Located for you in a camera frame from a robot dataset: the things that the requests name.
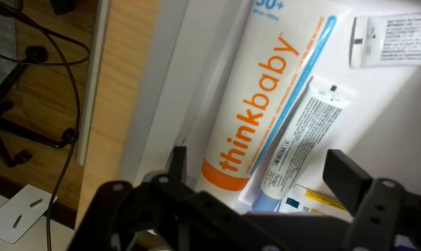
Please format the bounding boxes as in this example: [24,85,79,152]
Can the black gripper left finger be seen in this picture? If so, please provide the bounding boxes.
[169,146,187,180]

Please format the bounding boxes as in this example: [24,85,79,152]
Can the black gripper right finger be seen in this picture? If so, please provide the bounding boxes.
[323,149,373,215]

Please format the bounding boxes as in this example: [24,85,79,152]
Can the white and orange thinkbaby tube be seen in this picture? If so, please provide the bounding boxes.
[196,0,352,205]

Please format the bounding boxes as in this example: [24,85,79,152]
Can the yellow item in drawer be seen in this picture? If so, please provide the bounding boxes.
[279,184,353,222]

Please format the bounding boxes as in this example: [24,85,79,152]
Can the white drawer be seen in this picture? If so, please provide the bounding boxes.
[75,0,421,234]

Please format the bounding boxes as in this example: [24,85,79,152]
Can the white tube blue cap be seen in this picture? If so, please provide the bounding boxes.
[253,77,356,212]

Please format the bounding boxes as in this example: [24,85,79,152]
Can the white tube with label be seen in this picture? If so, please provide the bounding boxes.
[351,13,421,68]

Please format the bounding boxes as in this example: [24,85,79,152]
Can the white paper on floor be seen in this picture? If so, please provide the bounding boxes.
[0,184,52,244]

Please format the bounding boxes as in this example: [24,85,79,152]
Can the black cable on floor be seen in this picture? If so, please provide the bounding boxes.
[0,0,91,251]

